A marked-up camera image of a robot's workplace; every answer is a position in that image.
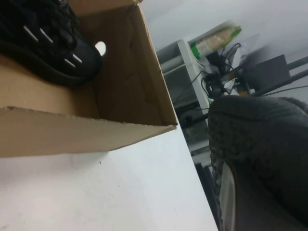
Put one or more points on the black mesh sneaker white stripes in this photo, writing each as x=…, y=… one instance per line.
x=48, y=55
x=264, y=144

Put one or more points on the grey metal rod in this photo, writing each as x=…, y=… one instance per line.
x=288, y=80

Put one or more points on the green and yellow carton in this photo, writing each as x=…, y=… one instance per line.
x=216, y=38

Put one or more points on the dark grey monitor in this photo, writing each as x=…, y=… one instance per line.
x=264, y=72

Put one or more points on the white shelf frame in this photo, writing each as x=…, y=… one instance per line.
x=187, y=55

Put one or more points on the brown cardboard shoe box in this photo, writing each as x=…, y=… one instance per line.
x=72, y=134

